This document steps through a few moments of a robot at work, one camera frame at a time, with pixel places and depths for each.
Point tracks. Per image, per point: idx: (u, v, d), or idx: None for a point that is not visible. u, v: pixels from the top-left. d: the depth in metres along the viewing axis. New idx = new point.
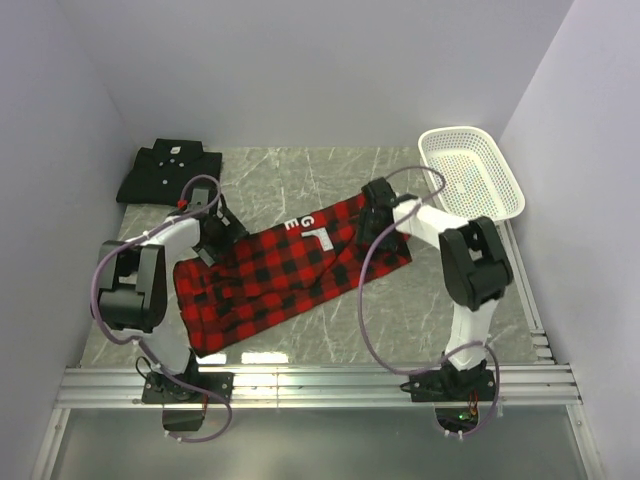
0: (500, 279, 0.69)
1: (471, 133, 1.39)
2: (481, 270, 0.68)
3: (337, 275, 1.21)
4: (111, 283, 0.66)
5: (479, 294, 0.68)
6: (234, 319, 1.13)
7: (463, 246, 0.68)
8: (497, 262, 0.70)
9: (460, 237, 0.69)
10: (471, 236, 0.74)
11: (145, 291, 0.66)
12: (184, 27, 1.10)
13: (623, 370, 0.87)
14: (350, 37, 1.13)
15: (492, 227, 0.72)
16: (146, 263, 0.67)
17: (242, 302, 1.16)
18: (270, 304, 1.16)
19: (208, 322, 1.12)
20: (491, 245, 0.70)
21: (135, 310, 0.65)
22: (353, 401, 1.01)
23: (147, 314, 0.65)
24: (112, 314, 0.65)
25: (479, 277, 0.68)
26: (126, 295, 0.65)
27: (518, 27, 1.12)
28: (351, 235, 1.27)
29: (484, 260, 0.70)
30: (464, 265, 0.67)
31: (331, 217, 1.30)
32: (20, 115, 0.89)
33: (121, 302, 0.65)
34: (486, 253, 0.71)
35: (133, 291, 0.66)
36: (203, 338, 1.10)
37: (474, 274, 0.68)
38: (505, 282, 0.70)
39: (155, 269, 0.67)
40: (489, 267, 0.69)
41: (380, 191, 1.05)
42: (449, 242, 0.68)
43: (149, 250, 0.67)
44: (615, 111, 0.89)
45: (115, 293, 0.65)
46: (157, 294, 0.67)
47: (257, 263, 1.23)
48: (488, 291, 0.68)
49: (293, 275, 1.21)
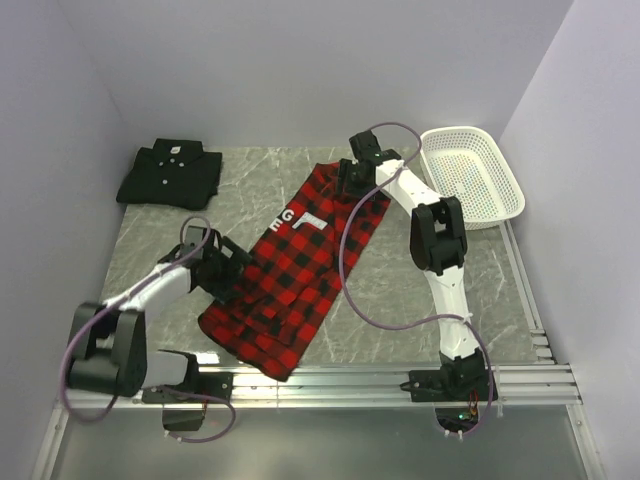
0: (455, 250, 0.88)
1: (471, 134, 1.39)
2: (441, 243, 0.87)
3: (347, 243, 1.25)
4: (84, 351, 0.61)
5: (436, 263, 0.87)
6: (293, 332, 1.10)
7: (431, 224, 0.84)
8: (457, 238, 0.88)
9: (431, 216, 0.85)
10: (440, 211, 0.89)
11: (120, 363, 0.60)
12: (184, 27, 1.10)
13: (624, 370, 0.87)
14: (350, 37, 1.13)
15: (459, 208, 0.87)
16: (121, 333, 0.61)
17: (289, 312, 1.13)
18: (315, 300, 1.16)
19: (269, 348, 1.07)
20: (454, 223, 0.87)
21: (109, 382, 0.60)
22: (353, 401, 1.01)
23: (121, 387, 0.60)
24: (86, 385, 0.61)
25: (439, 249, 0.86)
26: (101, 364, 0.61)
27: (519, 27, 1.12)
28: (332, 205, 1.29)
29: (446, 235, 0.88)
30: (428, 240, 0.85)
31: (306, 201, 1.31)
32: (21, 117, 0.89)
33: (94, 373, 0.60)
34: (449, 228, 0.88)
35: (108, 361, 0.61)
36: (278, 364, 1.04)
37: (435, 247, 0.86)
38: (461, 252, 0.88)
39: (132, 337, 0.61)
40: (449, 241, 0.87)
41: (366, 143, 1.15)
42: (420, 220, 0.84)
43: (125, 320, 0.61)
44: (616, 110, 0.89)
45: (89, 361, 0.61)
46: (134, 363, 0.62)
47: (278, 273, 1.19)
48: (446, 258, 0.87)
49: (314, 264, 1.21)
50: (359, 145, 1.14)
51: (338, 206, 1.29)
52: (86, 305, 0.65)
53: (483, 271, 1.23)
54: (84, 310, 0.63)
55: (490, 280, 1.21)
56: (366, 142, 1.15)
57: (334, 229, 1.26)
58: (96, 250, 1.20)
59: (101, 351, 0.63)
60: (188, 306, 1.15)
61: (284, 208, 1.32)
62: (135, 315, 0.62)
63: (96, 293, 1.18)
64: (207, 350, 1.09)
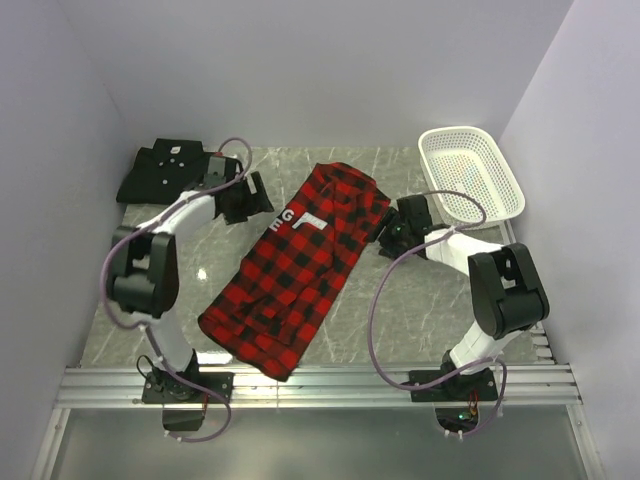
0: (532, 308, 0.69)
1: (471, 133, 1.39)
2: (512, 298, 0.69)
3: (347, 242, 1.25)
4: (124, 268, 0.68)
5: (508, 323, 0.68)
6: (293, 332, 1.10)
7: (494, 273, 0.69)
8: (532, 291, 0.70)
9: (491, 262, 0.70)
10: (505, 263, 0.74)
11: (155, 282, 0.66)
12: (184, 27, 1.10)
13: (624, 370, 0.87)
14: (350, 38, 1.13)
15: (527, 254, 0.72)
16: (156, 253, 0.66)
17: (290, 312, 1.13)
18: (315, 299, 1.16)
19: (269, 348, 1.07)
20: (525, 274, 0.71)
21: (145, 295, 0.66)
22: (353, 400, 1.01)
23: (155, 303, 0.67)
24: (126, 298, 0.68)
25: (511, 304, 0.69)
26: (138, 282, 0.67)
27: (519, 27, 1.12)
28: (332, 205, 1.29)
29: (518, 288, 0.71)
30: (495, 292, 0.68)
31: (305, 201, 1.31)
32: (21, 117, 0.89)
33: (132, 290, 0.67)
34: (520, 281, 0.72)
35: (145, 277, 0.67)
36: (278, 364, 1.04)
37: (503, 300, 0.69)
38: (540, 313, 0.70)
39: (166, 257, 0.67)
40: (523, 296, 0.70)
41: (416, 209, 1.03)
42: (480, 267, 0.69)
43: (159, 242, 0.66)
44: (617, 109, 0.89)
45: (128, 279, 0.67)
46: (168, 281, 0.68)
47: (278, 273, 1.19)
48: (518, 320, 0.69)
49: (314, 264, 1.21)
50: (408, 212, 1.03)
51: (338, 207, 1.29)
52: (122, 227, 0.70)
53: None
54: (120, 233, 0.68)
55: None
56: (418, 209, 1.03)
57: (334, 229, 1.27)
58: (96, 250, 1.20)
59: (137, 270, 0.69)
60: (188, 306, 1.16)
61: (284, 208, 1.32)
62: (167, 239, 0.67)
63: (96, 293, 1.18)
64: (208, 350, 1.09)
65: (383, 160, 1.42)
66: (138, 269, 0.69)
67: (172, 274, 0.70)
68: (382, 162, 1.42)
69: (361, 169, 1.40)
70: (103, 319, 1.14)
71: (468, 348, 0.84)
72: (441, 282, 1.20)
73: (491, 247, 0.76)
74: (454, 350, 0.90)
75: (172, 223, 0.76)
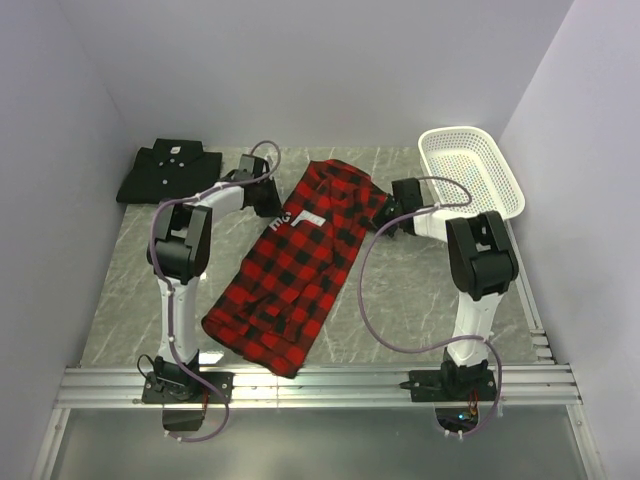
0: (503, 268, 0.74)
1: (471, 134, 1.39)
2: (484, 258, 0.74)
3: (346, 237, 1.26)
4: (164, 234, 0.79)
5: (479, 279, 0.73)
6: (298, 329, 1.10)
7: (468, 234, 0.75)
8: (503, 253, 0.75)
9: (465, 224, 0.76)
10: (480, 229, 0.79)
11: (192, 246, 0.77)
12: (185, 26, 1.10)
13: (623, 370, 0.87)
14: (349, 38, 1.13)
15: (498, 218, 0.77)
16: (195, 222, 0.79)
17: (294, 309, 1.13)
18: (318, 296, 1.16)
19: (275, 347, 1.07)
20: (497, 237, 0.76)
21: (181, 258, 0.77)
22: (354, 400, 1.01)
23: (190, 266, 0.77)
24: (163, 260, 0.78)
25: (483, 263, 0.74)
26: (176, 246, 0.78)
27: (519, 27, 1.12)
28: (329, 202, 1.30)
29: (490, 251, 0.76)
30: (468, 250, 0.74)
31: (303, 199, 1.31)
32: (20, 117, 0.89)
33: (171, 253, 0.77)
34: (492, 244, 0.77)
35: (182, 244, 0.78)
36: (285, 361, 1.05)
37: (477, 259, 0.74)
38: (510, 274, 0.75)
39: (203, 227, 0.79)
40: (495, 256, 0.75)
41: (409, 191, 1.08)
42: (455, 229, 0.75)
43: (198, 214, 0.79)
44: (617, 109, 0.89)
45: (168, 244, 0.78)
46: (201, 249, 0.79)
47: (279, 272, 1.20)
48: (490, 279, 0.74)
49: (315, 261, 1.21)
50: (401, 193, 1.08)
51: (336, 204, 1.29)
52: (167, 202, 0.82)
53: None
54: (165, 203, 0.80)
55: None
56: (409, 190, 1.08)
57: (332, 225, 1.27)
58: (96, 250, 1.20)
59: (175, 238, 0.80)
60: None
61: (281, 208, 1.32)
62: (204, 211, 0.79)
63: (96, 293, 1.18)
64: (207, 350, 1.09)
65: (383, 160, 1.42)
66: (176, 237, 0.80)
67: (205, 244, 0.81)
68: (382, 162, 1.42)
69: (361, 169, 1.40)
70: (102, 319, 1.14)
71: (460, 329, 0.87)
72: (441, 282, 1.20)
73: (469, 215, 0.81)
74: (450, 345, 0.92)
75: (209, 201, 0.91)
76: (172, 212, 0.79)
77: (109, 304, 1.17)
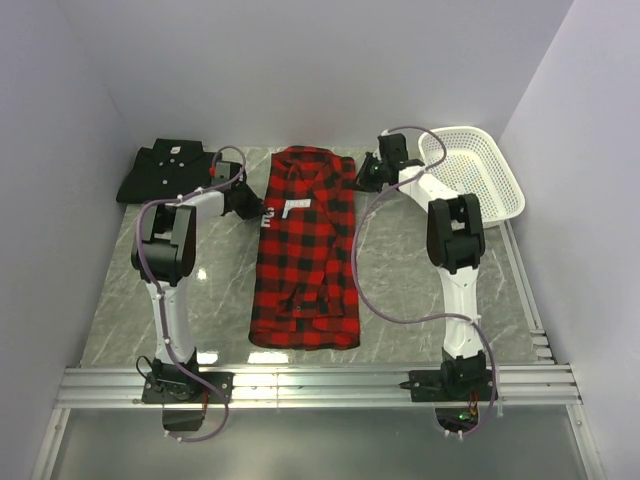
0: (473, 248, 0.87)
1: (471, 133, 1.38)
2: (457, 239, 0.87)
3: (337, 207, 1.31)
4: (150, 235, 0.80)
5: (451, 256, 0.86)
6: (341, 302, 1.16)
7: (446, 219, 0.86)
8: (474, 235, 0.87)
9: (446, 207, 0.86)
10: (458, 209, 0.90)
11: (179, 245, 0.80)
12: (184, 26, 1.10)
13: (623, 370, 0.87)
14: (348, 38, 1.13)
15: (476, 203, 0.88)
16: (180, 222, 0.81)
17: (328, 287, 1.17)
18: (342, 267, 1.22)
19: (329, 326, 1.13)
20: (472, 221, 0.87)
21: (168, 257, 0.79)
22: (355, 400, 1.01)
23: (178, 264, 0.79)
24: (150, 261, 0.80)
25: (454, 245, 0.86)
26: (163, 247, 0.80)
27: (518, 27, 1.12)
28: (306, 183, 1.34)
29: (463, 232, 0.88)
30: (444, 233, 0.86)
31: (281, 192, 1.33)
32: (20, 118, 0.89)
33: (158, 253, 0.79)
34: (467, 226, 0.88)
35: (169, 244, 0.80)
36: (346, 334, 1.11)
37: (450, 241, 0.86)
38: (478, 251, 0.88)
39: (187, 226, 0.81)
40: (467, 238, 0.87)
41: (394, 145, 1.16)
42: (436, 212, 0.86)
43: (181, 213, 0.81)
44: (616, 108, 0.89)
45: (154, 245, 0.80)
46: (187, 248, 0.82)
47: (296, 262, 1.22)
48: (461, 256, 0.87)
49: (322, 239, 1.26)
50: (387, 146, 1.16)
51: (314, 184, 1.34)
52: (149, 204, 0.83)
53: (483, 271, 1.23)
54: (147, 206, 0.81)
55: (490, 280, 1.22)
56: (395, 145, 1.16)
57: (319, 203, 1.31)
58: (96, 250, 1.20)
59: (160, 240, 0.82)
60: (189, 306, 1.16)
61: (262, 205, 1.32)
62: (189, 209, 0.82)
63: (95, 293, 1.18)
64: (208, 350, 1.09)
65: None
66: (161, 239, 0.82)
67: (191, 243, 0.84)
68: None
69: None
70: (102, 319, 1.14)
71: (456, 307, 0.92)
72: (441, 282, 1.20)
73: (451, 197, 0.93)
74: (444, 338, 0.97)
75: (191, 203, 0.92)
76: (155, 213, 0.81)
77: (109, 304, 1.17)
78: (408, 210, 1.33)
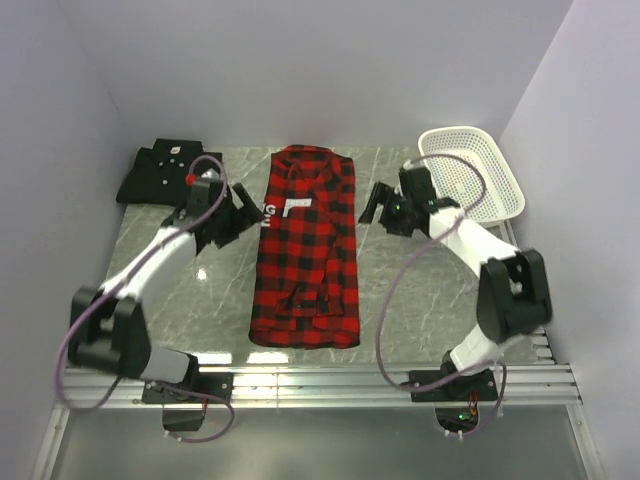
0: (536, 318, 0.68)
1: (471, 134, 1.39)
2: (519, 308, 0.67)
3: (337, 208, 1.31)
4: (86, 337, 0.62)
5: (509, 330, 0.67)
6: (341, 301, 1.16)
7: (505, 285, 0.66)
8: (538, 302, 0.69)
9: (503, 270, 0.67)
10: (515, 267, 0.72)
11: (118, 349, 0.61)
12: (184, 27, 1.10)
13: (624, 371, 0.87)
14: (348, 38, 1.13)
15: (541, 262, 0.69)
16: (117, 324, 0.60)
17: (329, 286, 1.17)
18: (341, 266, 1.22)
19: (329, 326, 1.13)
20: (535, 285, 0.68)
21: (111, 365, 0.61)
22: (355, 401, 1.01)
23: (121, 368, 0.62)
24: (89, 366, 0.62)
25: (516, 315, 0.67)
26: (102, 348, 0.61)
27: (519, 26, 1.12)
28: (307, 183, 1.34)
29: (525, 298, 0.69)
30: (504, 303, 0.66)
31: (282, 191, 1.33)
32: (21, 118, 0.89)
33: (94, 357, 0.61)
34: (529, 288, 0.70)
35: (108, 346, 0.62)
36: (346, 333, 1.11)
37: (511, 312, 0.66)
38: (542, 321, 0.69)
39: (130, 327, 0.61)
40: (529, 304, 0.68)
41: (418, 183, 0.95)
42: (493, 276, 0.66)
43: (122, 310, 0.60)
44: (617, 109, 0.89)
45: (92, 346, 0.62)
46: (133, 348, 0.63)
47: (296, 261, 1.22)
48: (523, 327, 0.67)
49: (322, 238, 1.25)
50: (410, 184, 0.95)
51: (314, 183, 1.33)
52: (83, 290, 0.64)
53: None
54: (81, 297, 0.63)
55: None
56: (420, 182, 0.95)
57: (320, 202, 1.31)
58: (97, 250, 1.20)
59: (102, 334, 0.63)
60: (188, 306, 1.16)
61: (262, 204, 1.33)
62: (132, 305, 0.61)
63: None
64: (208, 350, 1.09)
65: (384, 160, 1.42)
66: (104, 333, 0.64)
67: (140, 337, 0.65)
68: (382, 162, 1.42)
69: (361, 169, 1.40)
70: None
71: (474, 358, 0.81)
72: (441, 282, 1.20)
73: (505, 250, 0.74)
74: (455, 352, 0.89)
75: (142, 276, 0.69)
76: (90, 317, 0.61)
77: None
78: None
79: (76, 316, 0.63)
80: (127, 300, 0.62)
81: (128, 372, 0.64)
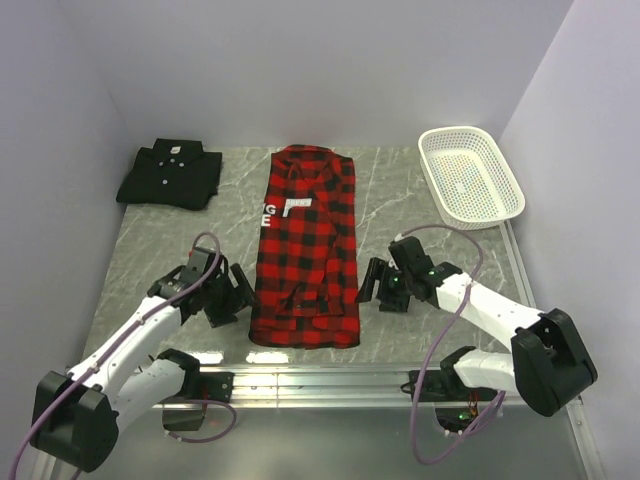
0: (580, 381, 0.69)
1: (471, 134, 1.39)
2: (562, 376, 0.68)
3: (337, 208, 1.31)
4: (49, 424, 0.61)
5: (561, 400, 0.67)
6: (341, 301, 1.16)
7: (544, 359, 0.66)
8: (579, 363, 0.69)
9: (538, 344, 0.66)
10: (543, 329, 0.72)
11: (80, 442, 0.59)
12: (184, 26, 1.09)
13: (624, 371, 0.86)
14: (348, 38, 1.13)
15: (569, 322, 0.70)
16: (80, 418, 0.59)
17: (329, 286, 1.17)
18: (341, 266, 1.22)
19: (329, 325, 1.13)
20: (572, 347, 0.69)
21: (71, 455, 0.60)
22: (352, 401, 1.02)
23: (82, 459, 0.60)
24: (51, 452, 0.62)
25: (561, 384, 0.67)
26: (65, 438, 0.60)
27: (519, 27, 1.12)
28: (307, 183, 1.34)
29: (564, 361, 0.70)
30: (547, 378, 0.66)
31: (282, 192, 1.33)
32: (21, 119, 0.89)
33: (57, 445, 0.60)
34: (564, 350, 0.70)
35: (70, 435, 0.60)
36: (346, 333, 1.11)
37: (556, 383, 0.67)
38: (588, 380, 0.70)
39: (90, 422, 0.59)
40: (571, 369, 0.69)
41: (413, 255, 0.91)
42: (532, 354, 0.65)
43: (85, 405, 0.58)
44: (617, 111, 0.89)
45: (55, 432, 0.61)
46: (95, 440, 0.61)
47: (296, 261, 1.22)
48: (570, 394, 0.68)
49: (323, 239, 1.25)
50: (404, 258, 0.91)
51: (314, 183, 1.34)
52: (52, 374, 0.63)
53: (483, 271, 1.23)
54: (48, 383, 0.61)
55: (490, 280, 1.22)
56: (414, 252, 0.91)
57: (320, 202, 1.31)
58: (97, 250, 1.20)
59: (68, 418, 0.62)
60: None
61: (262, 204, 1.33)
62: (96, 400, 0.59)
63: (96, 293, 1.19)
64: (208, 350, 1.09)
65: (384, 160, 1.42)
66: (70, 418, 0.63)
67: (107, 425, 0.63)
68: (382, 162, 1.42)
69: (361, 169, 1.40)
70: (102, 319, 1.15)
71: (488, 382, 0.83)
72: None
73: (527, 313, 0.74)
74: (461, 368, 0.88)
75: (115, 362, 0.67)
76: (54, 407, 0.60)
77: (110, 304, 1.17)
78: (408, 210, 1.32)
79: (42, 401, 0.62)
80: (94, 392, 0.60)
81: (90, 463, 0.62)
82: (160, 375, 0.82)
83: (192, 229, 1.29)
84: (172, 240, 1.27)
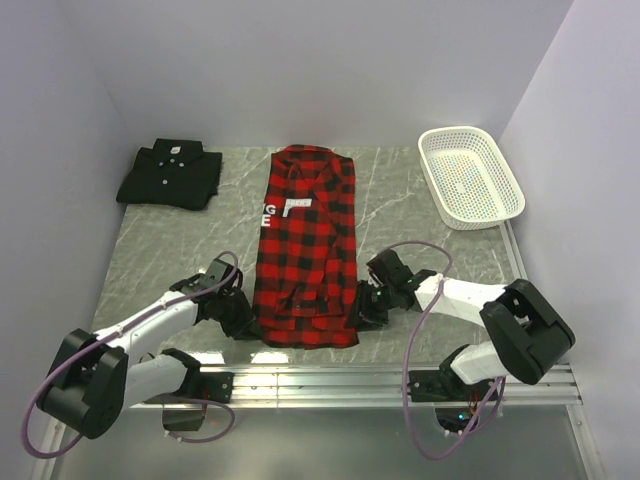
0: (556, 342, 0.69)
1: (471, 134, 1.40)
2: (537, 340, 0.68)
3: (337, 208, 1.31)
4: (62, 381, 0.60)
5: (544, 366, 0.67)
6: (341, 301, 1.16)
7: (513, 323, 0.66)
8: (552, 325, 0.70)
9: (504, 310, 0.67)
10: (512, 301, 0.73)
11: (90, 403, 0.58)
12: (184, 27, 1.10)
13: (626, 371, 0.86)
14: (348, 38, 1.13)
15: (531, 288, 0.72)
16: (98, 374, 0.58)
17: (328, 286, 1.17)
18: (341, 266, 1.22)
19: (329, 326, 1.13)
20: (541, 310, 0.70)
21: (76, 417, 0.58)
22: (353, 401, 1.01)
23: (86, 424, 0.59)
24: (56, 414, 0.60)
25: (537, 347, 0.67)
26: (75, 398, 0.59)
27: (519, 26, 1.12)
28: (308, 183, 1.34)
29: (537, 327, 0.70)
30: (522, 342, 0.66)
31: (281, 191, 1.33)
32: (20, 119, 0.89)
33: (65, 405, 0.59)
34: (535, 316, 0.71)
35: (82, 396, 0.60)
36: (345, 334, 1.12)
37: (532, 347, 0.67)
38: (565, 342, 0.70)
39: (106, 381, 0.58)
40: (544, 332, 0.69)
41: (393, 265, 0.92)
42: (499, 319, 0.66)
43: (106, 362, 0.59)
44: (617, 109, 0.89)
45: (66, 393, 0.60)
46: (104, 405, 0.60)
47: (296, 261, 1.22)
48: (549, 356, 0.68)
49: (323, 239, 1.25)
50: (384, 270, 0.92)
51: (314, 184, 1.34)
52: (77, 332, 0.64)
53: (483, 272, 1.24)
54: (72, 340, 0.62)
55: (490, 280, 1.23)
56: (393, 264, 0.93)
57: (319, 202, 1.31)
58: (96, 250, 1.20)
59: (81, 380, 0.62)
60: None
61: (262, 204, 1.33)
62: (117, 359, 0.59)
63: (96, 293, 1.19)
64: (208, 350, 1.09)
65: (384, 161, 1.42)
66: (83, 381, 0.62)
67: (117, 393, 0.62)
68: (382, 162, 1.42)
69: (361, 169, 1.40)
70: (102, 319, 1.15)
71: (484, 373, 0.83)
72: None
73: (494, 289, 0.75)
74: (457, 365, 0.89)
75: (136, 334, 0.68)
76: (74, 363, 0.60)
77: (109, 305, 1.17)
78: (408, 210, 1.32)
79: (61, 359, 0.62)
80: (115, 351, 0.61)
81: (92, 431, 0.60)
82: (165, 367, 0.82)
83: (192, 229, 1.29)
84: (172, 240, 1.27)
